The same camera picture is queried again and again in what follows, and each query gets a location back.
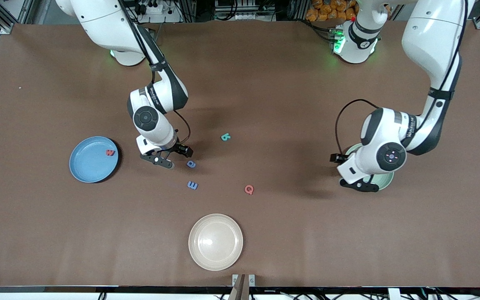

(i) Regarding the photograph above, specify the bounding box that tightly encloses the beige plate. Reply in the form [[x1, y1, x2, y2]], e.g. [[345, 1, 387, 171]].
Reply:
[[188, 213, 244, 271]]

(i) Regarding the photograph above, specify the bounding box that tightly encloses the camera stand post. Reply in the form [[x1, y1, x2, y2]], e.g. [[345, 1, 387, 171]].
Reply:
[[228, 274, 250, 300]]

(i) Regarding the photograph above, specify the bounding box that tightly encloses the brown table mat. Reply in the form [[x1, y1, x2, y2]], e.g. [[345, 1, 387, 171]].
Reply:
[[0, 19, 480, 288]]

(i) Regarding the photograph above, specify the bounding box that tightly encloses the bag of orange snacks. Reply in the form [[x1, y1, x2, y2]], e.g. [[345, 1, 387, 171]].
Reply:
[[305, 0, 359, 22]]

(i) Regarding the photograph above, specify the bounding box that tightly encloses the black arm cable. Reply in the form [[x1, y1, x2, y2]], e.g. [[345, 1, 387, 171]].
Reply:
[[335, 0, 470, 155], [117, 0, 192, 145]]

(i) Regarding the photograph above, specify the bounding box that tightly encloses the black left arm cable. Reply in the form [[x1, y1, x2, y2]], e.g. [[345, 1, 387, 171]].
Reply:
[[335, 0, 470, 155]]

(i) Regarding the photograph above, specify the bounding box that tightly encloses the blue plate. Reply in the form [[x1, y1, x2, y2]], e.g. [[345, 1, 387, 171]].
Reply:
[[69, 136, 119, 183]]

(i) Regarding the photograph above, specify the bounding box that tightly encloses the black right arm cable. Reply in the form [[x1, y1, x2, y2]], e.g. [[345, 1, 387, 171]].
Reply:
[[117, 0, 192, 145]]

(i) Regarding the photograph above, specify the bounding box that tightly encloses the white power strip with plugs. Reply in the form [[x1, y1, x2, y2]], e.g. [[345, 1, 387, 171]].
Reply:
[[139, 0, 165, 15]]

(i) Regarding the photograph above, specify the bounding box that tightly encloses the metal mounting bracket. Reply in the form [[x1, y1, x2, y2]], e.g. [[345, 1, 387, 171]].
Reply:
[[232, 274, 256, 288]]

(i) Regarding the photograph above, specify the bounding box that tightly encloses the light green plate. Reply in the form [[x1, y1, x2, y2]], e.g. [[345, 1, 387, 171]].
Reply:
[[343, 143, 395, 192]]

